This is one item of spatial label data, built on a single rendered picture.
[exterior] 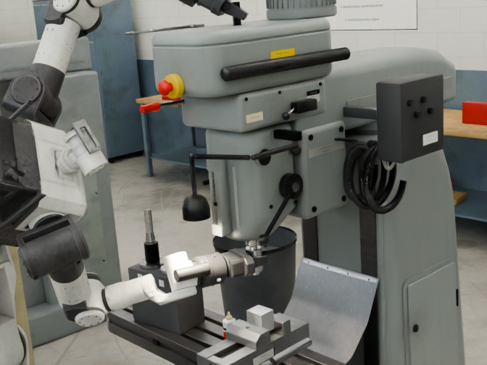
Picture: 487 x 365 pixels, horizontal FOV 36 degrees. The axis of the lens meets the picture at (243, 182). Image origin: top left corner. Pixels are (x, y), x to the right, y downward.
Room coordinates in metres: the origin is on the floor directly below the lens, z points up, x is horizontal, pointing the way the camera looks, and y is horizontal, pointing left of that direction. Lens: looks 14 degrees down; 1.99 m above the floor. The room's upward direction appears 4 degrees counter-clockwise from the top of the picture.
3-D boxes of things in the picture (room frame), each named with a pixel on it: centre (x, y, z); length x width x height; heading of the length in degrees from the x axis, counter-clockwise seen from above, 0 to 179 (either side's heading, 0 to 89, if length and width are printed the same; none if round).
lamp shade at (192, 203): (1.88, 0.13, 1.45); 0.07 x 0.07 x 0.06
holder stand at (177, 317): (2.32, 0.28, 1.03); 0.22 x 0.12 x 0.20; 49
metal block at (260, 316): (2.03, -0.02, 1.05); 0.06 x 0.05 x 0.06; 44
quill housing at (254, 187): (2.04, -0.02, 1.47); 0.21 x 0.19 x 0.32; 42
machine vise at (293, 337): (2.01, 0.00, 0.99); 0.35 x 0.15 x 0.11; 134
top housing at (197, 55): (2.05, -0.03, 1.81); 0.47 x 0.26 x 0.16; 132
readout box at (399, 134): (1.99, -0.46, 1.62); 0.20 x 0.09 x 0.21; 132
